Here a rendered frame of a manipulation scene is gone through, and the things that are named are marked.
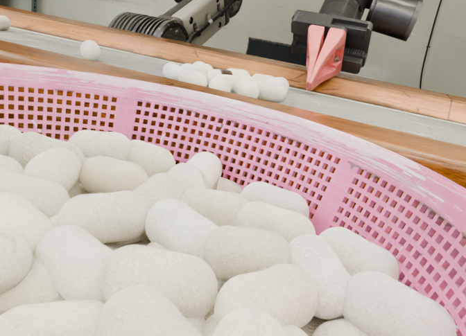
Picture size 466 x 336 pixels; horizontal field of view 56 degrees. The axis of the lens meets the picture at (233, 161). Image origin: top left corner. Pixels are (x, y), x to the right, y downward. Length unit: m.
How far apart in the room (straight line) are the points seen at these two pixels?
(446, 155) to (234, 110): 0.11
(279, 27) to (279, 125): 2.29
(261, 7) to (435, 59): 0.94
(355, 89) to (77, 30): 0.44
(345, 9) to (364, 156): 0.45
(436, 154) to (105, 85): 0.18
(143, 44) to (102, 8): 2.20
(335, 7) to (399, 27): 0.10
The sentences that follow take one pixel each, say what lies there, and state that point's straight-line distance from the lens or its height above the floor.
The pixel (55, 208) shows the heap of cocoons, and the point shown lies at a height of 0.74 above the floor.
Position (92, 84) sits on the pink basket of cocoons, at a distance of 0.26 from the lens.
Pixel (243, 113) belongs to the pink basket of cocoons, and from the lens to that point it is 0.23.
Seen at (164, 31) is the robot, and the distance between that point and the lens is 0.87.
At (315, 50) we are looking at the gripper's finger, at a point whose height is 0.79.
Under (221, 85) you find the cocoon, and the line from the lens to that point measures 0.40.
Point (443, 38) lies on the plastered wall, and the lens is 2.50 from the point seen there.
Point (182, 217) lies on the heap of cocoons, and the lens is 0.15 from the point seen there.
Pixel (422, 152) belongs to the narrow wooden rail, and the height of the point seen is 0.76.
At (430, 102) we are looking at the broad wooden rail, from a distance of 0.60.
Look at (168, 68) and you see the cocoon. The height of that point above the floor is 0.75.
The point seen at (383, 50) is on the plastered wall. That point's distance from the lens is 2.47.
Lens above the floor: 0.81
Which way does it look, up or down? 17 degrees down
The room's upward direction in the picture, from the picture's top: 10 degrees clockwise
